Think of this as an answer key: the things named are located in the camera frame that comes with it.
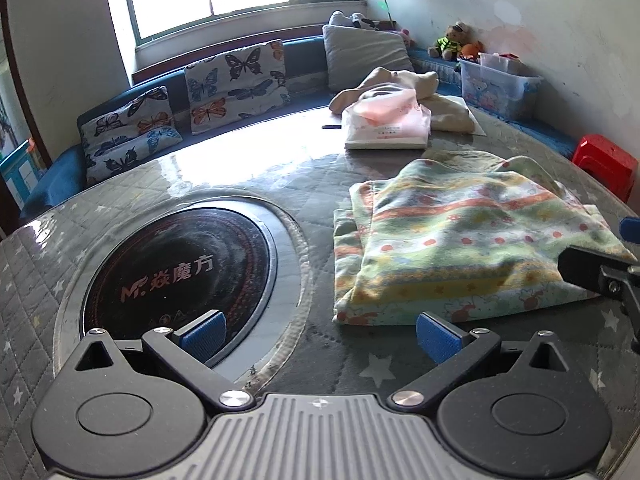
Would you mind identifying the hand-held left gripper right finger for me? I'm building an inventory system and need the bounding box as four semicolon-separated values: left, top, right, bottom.
387;311;571;409

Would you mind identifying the blue white cabinet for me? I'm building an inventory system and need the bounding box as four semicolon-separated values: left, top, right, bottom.
0;137;40;211

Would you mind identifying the grey pillow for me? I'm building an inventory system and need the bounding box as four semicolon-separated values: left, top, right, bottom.
322;24;416;93

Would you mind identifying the round black induction cooktop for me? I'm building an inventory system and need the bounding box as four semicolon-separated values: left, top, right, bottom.
80;205;278;368

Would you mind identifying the brown door frame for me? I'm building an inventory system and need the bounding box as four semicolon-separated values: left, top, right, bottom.
0;0;56;173

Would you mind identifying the blue sofa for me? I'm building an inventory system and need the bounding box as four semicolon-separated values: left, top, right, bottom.
20;35;583;218

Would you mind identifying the beige cloth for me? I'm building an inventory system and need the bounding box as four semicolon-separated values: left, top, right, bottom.
328;66;478;133

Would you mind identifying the large butterfly print cushion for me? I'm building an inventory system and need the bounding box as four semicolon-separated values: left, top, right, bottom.
184;40;292;136

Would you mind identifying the small butterfly print cushion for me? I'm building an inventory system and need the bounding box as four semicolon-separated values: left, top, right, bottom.
77;85;185;186

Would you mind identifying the clear plastic storage box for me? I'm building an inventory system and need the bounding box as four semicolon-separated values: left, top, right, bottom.
457;51;545;122

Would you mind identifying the red plastic stool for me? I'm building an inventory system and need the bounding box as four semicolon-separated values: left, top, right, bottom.
571;134;640;201

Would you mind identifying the pink white tissue pack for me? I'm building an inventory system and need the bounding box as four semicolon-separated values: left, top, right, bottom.
341;87;432;151

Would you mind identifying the white black plush toy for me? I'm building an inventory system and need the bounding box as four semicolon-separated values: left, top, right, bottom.
328;10;383;32

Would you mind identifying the teddy bear in yellow vest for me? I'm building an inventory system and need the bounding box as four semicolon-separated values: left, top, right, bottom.
427;21;473;60

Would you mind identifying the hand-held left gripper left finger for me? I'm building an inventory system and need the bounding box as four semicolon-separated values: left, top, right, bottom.
74;310;256;409

